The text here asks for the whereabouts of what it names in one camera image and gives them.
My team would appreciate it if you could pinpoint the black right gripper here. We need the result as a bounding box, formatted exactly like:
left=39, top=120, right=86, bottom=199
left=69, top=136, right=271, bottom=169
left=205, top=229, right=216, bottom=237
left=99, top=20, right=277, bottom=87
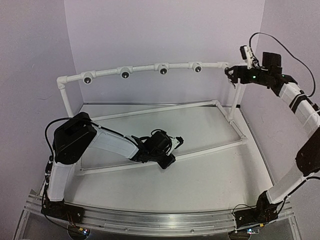
left=224, top=63, right=270, bottom=84

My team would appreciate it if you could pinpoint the white PVC pipe frame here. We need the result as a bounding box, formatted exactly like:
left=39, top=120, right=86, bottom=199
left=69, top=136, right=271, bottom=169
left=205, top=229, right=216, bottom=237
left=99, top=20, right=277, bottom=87
left=56, top=61, right=248, bottom=160

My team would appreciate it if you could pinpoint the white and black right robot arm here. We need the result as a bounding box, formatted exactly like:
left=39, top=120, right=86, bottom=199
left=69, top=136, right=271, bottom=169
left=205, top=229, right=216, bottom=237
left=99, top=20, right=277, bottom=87
left=224, top=52, right=320, bottom=229

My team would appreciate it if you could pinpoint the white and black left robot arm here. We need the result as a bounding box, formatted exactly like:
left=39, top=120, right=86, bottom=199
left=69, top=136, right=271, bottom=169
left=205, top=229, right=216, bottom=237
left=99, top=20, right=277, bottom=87
left=41, top=112, right=184, bottom=223

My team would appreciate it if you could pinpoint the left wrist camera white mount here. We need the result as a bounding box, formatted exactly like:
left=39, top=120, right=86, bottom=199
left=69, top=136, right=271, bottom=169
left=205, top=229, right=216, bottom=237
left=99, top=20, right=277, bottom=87
left=169, top=136, right=184, bottom=152

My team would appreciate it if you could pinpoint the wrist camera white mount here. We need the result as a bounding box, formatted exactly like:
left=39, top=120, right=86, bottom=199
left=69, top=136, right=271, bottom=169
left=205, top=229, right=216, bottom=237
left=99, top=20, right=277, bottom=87
left=169, top=136, right=184, bottom=152
left=239, top=45, right=259, bottom=70

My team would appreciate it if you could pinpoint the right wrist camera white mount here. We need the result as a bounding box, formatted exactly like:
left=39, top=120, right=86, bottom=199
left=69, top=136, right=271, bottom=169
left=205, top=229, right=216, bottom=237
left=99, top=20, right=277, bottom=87
left=239, top=45, right=259, bottom=70

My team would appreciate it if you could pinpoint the black right camera cable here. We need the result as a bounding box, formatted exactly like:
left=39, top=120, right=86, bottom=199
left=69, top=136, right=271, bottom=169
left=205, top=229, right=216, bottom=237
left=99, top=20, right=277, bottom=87
left=248, top=31, right=315, bottom=98

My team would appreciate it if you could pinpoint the black camera cable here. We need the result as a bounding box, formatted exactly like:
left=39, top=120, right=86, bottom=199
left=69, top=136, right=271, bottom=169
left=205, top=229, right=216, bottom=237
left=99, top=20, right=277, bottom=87
left=248, top=31, right=315, bottom=98
left=44, top=116, right=76, bottom=196

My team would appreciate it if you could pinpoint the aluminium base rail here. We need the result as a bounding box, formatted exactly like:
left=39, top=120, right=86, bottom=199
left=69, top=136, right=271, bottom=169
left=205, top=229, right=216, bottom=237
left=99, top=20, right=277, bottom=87
left=13, top=194, right=301, bottom=240

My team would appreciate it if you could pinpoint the black left camera cable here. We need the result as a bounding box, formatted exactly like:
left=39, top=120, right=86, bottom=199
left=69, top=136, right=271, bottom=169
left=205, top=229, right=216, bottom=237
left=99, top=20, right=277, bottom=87
left=44, top=116, right=76, bottom=196

